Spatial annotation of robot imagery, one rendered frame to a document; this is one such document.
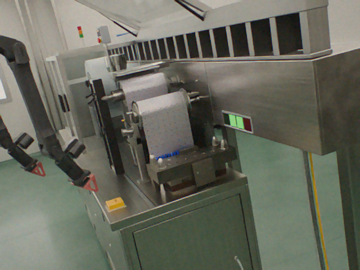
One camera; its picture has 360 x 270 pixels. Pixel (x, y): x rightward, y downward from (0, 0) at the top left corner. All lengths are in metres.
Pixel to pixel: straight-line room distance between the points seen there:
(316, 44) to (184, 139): 0.93
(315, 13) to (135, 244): 1.14
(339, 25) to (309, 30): 3.36
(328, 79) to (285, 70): 0.15
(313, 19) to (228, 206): 0.96
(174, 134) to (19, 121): 5.65
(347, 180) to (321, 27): 0.55
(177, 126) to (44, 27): 5.64
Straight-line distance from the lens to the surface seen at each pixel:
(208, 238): 1.89
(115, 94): 2.13
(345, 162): 1.50
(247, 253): 2.02
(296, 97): 1.33
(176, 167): 1.77
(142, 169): 2.02
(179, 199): 1.75
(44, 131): 1.55
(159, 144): 1.93
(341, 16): 4.58
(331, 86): 1.29
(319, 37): 1.27
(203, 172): 1.81
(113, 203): 1.82
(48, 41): 7.38
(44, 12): 7.42
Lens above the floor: 1.59
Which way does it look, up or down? 15 degrees down
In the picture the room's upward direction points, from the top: 12 degrees counter-clockwise
